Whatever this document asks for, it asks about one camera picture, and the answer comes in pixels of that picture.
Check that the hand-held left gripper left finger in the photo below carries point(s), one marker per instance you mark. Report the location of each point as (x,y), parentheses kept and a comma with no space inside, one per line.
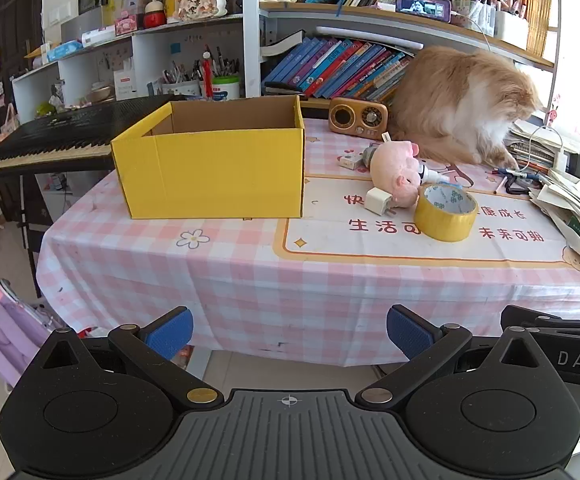
(172,332)

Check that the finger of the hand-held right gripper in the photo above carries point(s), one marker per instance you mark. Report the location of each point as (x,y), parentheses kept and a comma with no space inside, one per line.
(559,321)

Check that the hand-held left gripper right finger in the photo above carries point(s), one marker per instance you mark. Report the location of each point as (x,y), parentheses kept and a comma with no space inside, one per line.
(409,332)

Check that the white printed bottle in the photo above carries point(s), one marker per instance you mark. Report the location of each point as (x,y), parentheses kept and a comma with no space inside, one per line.
(432,174)

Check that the yellow cardboard box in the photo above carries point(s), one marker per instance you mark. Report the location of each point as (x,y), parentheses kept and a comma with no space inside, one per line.
(210,175)

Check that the desktop with pink checked cloth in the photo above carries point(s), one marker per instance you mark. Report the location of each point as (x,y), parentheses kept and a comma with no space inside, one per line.
(170,280)

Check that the pile of papers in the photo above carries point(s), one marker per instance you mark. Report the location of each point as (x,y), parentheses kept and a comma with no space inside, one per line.
(579,215)

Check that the printed orange-edged desk mat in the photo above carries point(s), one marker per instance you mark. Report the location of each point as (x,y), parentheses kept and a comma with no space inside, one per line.
(369,247)

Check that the yellow tape roll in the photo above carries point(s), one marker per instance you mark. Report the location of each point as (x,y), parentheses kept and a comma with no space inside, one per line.
(442,222)

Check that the white charger plug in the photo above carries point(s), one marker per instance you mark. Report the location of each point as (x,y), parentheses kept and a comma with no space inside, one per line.
(378,202)

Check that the black power adapter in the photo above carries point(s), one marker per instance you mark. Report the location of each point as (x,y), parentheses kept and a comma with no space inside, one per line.
(578,162)

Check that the blue pen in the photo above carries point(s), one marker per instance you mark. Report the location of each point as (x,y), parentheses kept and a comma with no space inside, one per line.
(517,173)

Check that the pink pig plush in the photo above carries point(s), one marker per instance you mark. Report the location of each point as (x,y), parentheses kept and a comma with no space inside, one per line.
(394,170)

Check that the pink and purple backpack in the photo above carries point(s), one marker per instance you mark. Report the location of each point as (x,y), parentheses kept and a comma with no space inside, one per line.
(5,330)

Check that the black keyboard stand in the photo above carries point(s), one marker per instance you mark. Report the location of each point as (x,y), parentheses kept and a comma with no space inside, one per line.
(32,230)

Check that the stack of newspapers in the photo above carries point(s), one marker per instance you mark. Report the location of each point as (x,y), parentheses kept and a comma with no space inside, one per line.
(534,142)

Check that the small white staple box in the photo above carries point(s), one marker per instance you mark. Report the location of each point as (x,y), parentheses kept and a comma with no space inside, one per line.
(349,162)

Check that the brown retro radio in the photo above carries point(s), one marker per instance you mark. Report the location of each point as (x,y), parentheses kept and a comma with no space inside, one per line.
(357,117)

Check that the black electronic keyboard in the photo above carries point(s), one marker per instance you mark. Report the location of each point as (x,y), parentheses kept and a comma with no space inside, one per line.
(45,135)

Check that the orange and white cat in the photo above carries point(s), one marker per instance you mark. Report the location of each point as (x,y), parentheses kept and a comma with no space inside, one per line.
(444,100)

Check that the white tub green lid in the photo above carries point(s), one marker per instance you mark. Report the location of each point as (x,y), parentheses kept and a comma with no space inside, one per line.
(226,89)

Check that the white carton red logo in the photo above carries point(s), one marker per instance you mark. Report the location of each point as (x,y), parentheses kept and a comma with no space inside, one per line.
(125,82)

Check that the pen holder with pens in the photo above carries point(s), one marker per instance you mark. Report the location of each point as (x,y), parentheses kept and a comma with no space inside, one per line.
(180,77)

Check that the pink hanging bag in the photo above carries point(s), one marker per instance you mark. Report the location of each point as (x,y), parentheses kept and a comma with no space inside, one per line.
(6,125)

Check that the row of leaning books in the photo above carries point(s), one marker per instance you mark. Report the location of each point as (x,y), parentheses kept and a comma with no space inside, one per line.
(340,67)

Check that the row of yellow books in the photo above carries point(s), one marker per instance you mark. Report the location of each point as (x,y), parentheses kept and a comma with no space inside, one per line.
(538,22)

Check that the white organiser box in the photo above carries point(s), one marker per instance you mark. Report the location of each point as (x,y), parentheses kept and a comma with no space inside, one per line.
(511,30)

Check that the white bookshelf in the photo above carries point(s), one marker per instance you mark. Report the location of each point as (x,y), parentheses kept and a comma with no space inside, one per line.
(250,50)

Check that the blue tissue pack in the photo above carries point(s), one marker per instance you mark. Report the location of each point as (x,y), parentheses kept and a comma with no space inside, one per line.
(65,51)

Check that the red apple-shaped jar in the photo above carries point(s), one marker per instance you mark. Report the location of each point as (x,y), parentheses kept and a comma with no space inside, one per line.
(154,15)

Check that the purple phone showing video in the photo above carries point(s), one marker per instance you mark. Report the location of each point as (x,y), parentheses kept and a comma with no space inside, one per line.
(422,7)

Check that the dark wooden door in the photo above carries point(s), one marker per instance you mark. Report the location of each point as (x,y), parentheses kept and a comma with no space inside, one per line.
(5,35)

